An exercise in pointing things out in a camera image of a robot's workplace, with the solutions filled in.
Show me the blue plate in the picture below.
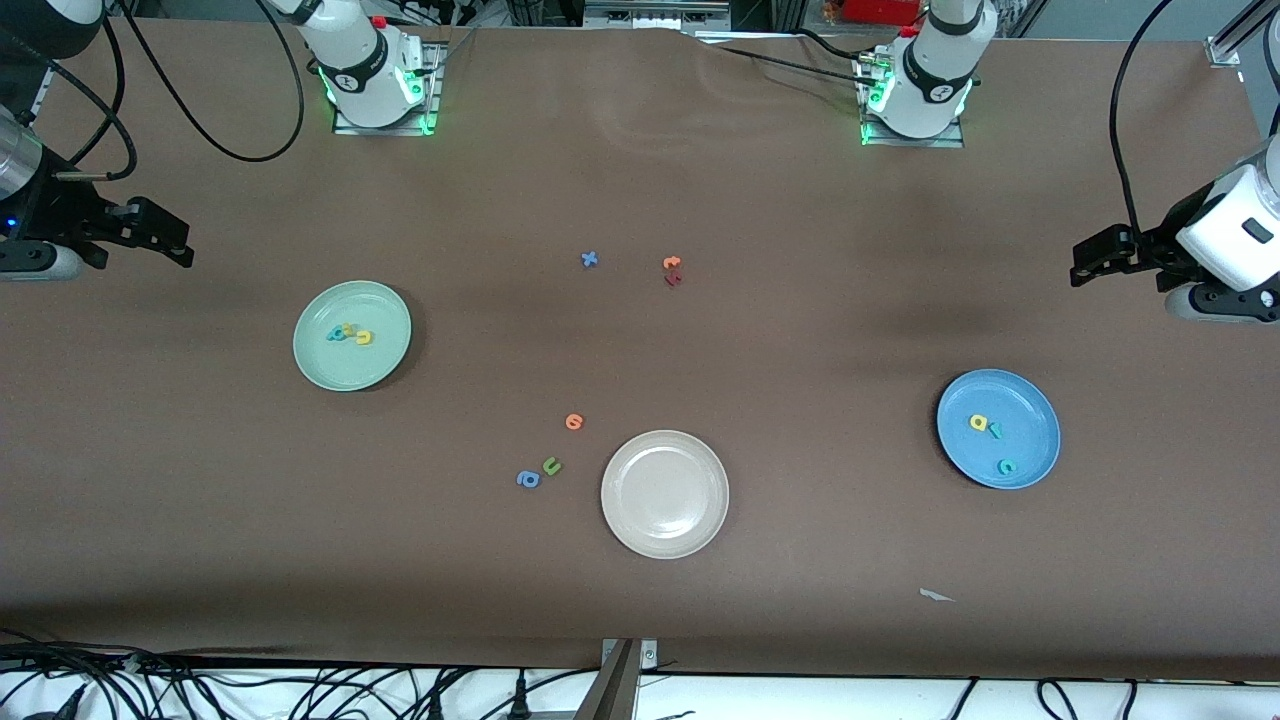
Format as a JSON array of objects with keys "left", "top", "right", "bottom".
[{"left": 936, "top": 368, "right": 1062, "bottom": 491}]

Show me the green plate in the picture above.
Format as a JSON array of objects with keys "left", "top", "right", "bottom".
[{"left": 293, "top": 280, "right": 413, "bottom": 393}]

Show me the red box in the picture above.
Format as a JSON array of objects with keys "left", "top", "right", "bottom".
[{"left": 838, "top": 0, "right": 923, "bottom": 26}]

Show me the brown table cover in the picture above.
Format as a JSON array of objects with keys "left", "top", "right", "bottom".
[{"left": 0, "top": 18, "right": 1280, "bottom": 681}]

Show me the beige plate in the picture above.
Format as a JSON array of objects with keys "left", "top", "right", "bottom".
[{"left": 600, "top": 429, "right": 731, "bottom": 560}]

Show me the grey metal strip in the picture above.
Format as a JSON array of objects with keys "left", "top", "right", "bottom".
[{"left": 585, "top": 0, "right": 731, "bottom": 31}]

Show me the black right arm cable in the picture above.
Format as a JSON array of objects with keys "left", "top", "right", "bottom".
[{"left": 0, "top": 0, "right": 306, "bottom": 183}]

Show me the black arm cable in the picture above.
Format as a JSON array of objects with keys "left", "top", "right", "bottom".
[
  {"left": 1108, "top": 0, "right": 1181, "bottom": 241},
  {"left": 0, "top": 0, "right": 306, "bottom": 183}
]

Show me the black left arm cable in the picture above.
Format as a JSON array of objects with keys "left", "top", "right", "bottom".
[{"left": 1108, "top": 0, "right": 1181, "bottom": 241}]

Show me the aluminium frame rail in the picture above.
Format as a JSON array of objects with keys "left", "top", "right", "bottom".
[
  {"left": 28, "top": 12, "right": 101, "bottom": 116},
  {"left": 1205, "top": 0, "right": 1280, "bottom": 69}
]

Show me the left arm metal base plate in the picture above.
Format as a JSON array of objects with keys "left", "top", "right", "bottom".
[{"left": 858, "top": 55, "right": 966, "bottom": 149}]

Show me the metal bracket post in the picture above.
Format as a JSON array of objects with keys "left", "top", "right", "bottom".
[{"left": 575, "top": 638, "right": 659, "bottom": 720}]

